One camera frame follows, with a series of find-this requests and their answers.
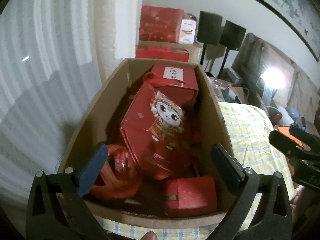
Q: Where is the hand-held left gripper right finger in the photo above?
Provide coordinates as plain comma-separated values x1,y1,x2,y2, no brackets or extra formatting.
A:
210,144,293,240

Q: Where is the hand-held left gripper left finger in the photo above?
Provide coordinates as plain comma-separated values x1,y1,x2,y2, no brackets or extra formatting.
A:
25,142,110,240

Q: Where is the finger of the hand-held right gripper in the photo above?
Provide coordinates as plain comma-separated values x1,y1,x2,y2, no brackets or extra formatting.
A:
289,124,320,152
269,129,320,167

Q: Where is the red plastic bag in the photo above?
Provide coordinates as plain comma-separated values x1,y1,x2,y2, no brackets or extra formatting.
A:
90,144,143,200

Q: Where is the large cardboard box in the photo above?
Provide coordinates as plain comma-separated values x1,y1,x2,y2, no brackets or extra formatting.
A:
57,57,242,230

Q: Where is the small red patterned gift box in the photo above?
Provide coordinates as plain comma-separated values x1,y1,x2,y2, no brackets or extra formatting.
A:
164,176,218,218

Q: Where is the red cartoon gift box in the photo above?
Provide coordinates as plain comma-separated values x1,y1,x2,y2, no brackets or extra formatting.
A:
119,84,199,180

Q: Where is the large red gift box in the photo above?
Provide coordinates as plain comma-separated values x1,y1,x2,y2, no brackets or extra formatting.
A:
144,64,199,98

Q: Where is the person's left hand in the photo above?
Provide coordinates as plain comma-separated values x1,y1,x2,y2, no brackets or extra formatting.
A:
140,231,158,240

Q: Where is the orange fruit box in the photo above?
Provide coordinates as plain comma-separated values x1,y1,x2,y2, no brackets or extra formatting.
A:
276,126,304,148

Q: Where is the dark brown bowl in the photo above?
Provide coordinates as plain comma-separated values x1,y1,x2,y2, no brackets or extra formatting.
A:
271,110,283,126

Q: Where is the yellow checkered tablecloth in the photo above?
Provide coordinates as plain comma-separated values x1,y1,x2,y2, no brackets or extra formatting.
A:
100,101,294,240

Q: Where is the brown sofa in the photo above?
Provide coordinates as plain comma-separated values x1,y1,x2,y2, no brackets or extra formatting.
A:
232,32,320,130

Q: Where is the brown paper bag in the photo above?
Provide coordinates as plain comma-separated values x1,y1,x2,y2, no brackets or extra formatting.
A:
231,86,250,104

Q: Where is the bright lamp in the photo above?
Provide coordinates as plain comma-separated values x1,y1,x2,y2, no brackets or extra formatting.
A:
255,66,280,100

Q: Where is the brown sofa cushion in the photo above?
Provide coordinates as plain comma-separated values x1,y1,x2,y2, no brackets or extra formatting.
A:
250,40,296,105

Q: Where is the clear plastic bag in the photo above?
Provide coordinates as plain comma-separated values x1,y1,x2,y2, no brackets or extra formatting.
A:
207,76,234,98

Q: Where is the white curtain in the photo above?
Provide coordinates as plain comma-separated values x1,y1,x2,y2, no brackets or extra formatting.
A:
0,0,144,198

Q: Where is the black speaker on stand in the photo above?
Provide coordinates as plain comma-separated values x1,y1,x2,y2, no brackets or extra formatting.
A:
217,20,247,78
197,10,223,66

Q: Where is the red box below cabinet top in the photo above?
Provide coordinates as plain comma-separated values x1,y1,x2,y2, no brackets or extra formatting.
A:
136,46,190,62

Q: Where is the large red gift bag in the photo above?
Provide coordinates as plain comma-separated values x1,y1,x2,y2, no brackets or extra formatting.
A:
139,5,184,43

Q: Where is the blue strapped bag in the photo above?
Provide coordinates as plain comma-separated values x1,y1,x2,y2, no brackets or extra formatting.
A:
287,107,307,130

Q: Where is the framed wall painting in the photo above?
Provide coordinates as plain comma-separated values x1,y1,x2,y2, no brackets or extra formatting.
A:
252,0,320,63

